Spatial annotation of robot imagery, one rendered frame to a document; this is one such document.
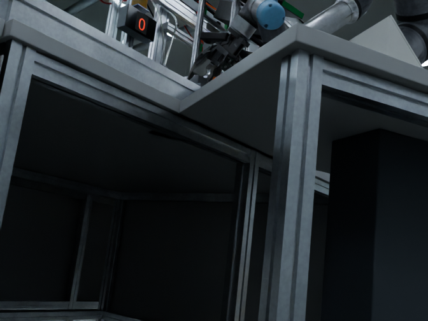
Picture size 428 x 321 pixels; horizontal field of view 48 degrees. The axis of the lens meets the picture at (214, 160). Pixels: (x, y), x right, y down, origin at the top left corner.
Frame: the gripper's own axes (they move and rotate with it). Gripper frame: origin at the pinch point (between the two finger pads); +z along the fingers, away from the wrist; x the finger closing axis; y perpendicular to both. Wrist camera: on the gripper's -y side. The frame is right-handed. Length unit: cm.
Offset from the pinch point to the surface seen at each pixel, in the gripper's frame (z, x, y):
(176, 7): -6, 85, -140
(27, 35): 0, -72, 35
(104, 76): 1, -56, 35
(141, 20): -4.9, -19.5, -15.8
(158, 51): 21, 80, -123
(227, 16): -21.7, 23.1, -31.4
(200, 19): -14.3, 19.1, -38.3
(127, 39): 2.3, -19.9, -15.4
